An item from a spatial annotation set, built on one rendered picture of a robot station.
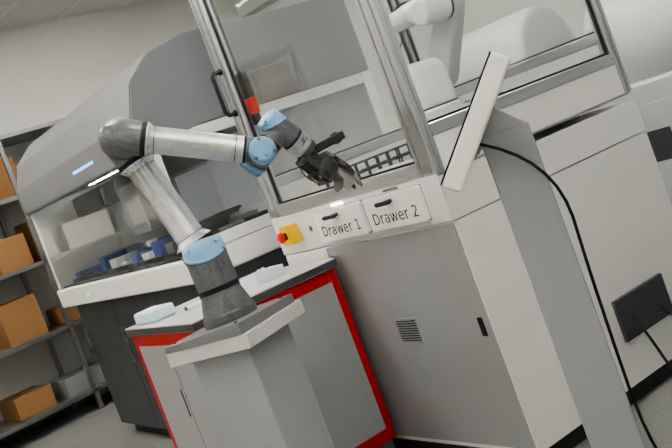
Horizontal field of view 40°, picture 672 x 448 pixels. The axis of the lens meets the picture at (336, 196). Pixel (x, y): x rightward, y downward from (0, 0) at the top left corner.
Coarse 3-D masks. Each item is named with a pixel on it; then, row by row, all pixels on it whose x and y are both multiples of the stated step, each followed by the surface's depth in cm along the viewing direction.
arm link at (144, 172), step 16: (112, 160) 260; (128, 160) 258; (144, 160) 259; (128, 176) 262; (144, 176) 260; (160, 176) 261; (144, 192) 261; (160, 192) 260; (176, 192) 264; (160, 208) 260; (176, 208) 261; (176, 224) 260; (192, 224) 261; (176, 240) 262; (192, 240) 259
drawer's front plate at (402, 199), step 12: (396, 192) 282; (408, 192) 278; (420, 192) 275; (372, 204) 294; (396, 204) 284; (408, 204) 279; (420, 204) 275; (384, 216) 291; (408, 216) 281; (420, 216) 277; (372, 228) 298; (384, 228) 293
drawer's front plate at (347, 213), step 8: (336, 208) 311; (344, 208) 307; (352, 208) 304; (360, 208) 301; (320, 216) 321; (336, 216) 313; (344, 216) 309; (352, 216) 305; (360, 216) 302; (320, 224) 322; (328, 224) 318; (336, 224) 314; (352, 224) 307; (360, 224) 303; (368, 224) 302; (320, 232) 324; (328, 232) 320; (344, 232) 312; (352, 232) 308; (360, 232) 305; (368, 232) 301; (328, 240) 322
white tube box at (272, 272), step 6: (282, 264) 327; (270, 270) 324; (276, 270) 325; (282, 270) 327; (252, 276) 325; (258, 276) 320; (264, 276) 322; (270, 276) 323; (276, 276) 325; (246, 282) 325; (252, 282) 322; (258, 282) 320; (264, 282) 321
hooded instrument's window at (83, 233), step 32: (192, 160) 378; (96, 192) 423; (128, 192) 393; (192, 192) 375; (224, 192) 383; (256, 192) 391; (64, 224) 475; (96, 224) 437; (128, 224) 405; (160, 224) 377; (224, 224) 381; (64, 256) 492; (96, 256) 452; (128, 256) 417; (160, 256) 388; (64, 288) 511
